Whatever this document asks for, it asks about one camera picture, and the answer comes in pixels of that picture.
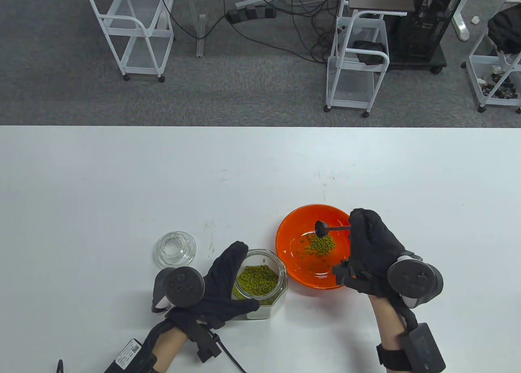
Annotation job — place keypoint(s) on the white desk leg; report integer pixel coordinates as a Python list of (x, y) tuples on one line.
[(462, 25)]

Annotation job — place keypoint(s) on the person's left forearm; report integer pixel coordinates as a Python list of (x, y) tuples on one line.
[(171, 344)]

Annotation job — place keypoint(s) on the black bag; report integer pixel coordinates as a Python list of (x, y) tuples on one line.
[(504, 29), (368, 51)]

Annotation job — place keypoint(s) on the black box with white label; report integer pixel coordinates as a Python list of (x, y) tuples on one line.
[(128, 354)]

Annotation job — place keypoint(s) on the scooped portion of mung beans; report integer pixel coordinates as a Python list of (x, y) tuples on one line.
[(321, 245)]

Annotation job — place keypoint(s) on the orange bowl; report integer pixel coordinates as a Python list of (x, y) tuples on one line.
[(293, 226)]

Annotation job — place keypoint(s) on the black computer rack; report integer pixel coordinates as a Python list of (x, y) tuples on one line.
[(423, 31)]

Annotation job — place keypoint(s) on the black left hand controller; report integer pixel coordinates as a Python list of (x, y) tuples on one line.
[(185, 285)]

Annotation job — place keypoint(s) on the black power strip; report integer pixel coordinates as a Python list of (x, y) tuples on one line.
[(252, 13)]

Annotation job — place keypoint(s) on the person's right hand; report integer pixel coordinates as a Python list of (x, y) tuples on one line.
[(370, 251)]

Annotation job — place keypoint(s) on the person's left hand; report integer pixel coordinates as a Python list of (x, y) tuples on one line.
[(222, 287)]

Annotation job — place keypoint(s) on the pile of dark scraps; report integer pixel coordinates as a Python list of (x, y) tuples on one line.
[(502, 89)]

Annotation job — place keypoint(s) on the black hand controller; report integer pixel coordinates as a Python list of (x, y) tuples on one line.
[(185, 285), (415, 279)]

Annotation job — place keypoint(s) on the black right hand controller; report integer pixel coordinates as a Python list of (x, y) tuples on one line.
[(415, 279)]

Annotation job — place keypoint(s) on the clear glass jar lid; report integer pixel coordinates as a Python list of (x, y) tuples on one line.
[(175, 249)]

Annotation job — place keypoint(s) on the white metal trolley cart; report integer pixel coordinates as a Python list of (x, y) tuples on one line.
[(142, 69), (500, 101), (350, 84)]

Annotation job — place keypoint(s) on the white slim post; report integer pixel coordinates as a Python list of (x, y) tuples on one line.
[(200, 39)]

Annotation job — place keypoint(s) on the white power strip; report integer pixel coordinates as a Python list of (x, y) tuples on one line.
[(256, 1)]

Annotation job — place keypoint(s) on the clear glass jar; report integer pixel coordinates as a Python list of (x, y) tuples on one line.
[(260, 310)]

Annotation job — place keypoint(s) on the pile of green mung beans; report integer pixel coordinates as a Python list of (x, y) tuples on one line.
[(256, 279)]

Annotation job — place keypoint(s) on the black measuring scoop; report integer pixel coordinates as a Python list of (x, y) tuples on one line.
[(322, 227)]

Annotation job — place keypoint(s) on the plain black wrist box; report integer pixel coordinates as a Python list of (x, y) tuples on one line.
[(423, 348)]

